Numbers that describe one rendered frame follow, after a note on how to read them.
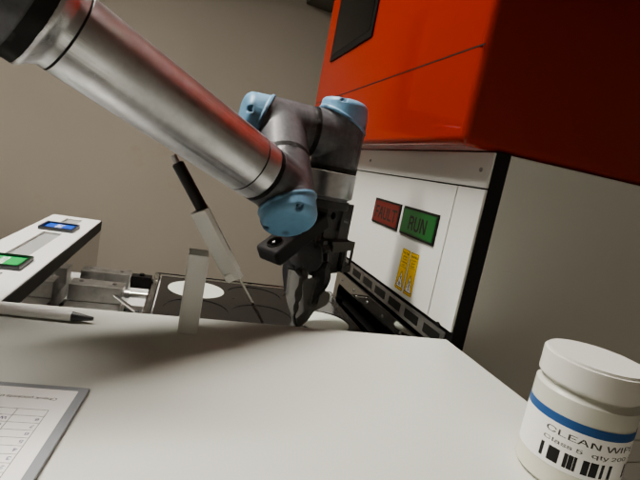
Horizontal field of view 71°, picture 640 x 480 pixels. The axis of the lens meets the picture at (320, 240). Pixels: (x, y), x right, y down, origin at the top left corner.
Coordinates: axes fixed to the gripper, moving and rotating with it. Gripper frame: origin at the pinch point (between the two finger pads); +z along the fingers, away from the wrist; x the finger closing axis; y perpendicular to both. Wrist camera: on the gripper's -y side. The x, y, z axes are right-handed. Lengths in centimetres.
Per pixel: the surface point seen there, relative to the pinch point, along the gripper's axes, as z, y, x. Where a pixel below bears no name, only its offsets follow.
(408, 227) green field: -17.7, 13.8, -8.8
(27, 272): -4.6, -33.6, 16.8
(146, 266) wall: 64, 112, 237
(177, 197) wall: 13, 125, 231
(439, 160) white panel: -29.2, 11.4, -12.9
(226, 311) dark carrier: 1.4, -6.4, 9.7
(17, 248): -4.2, -30.7, 30.6
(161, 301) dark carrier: 1.4, -13.9, 17.1
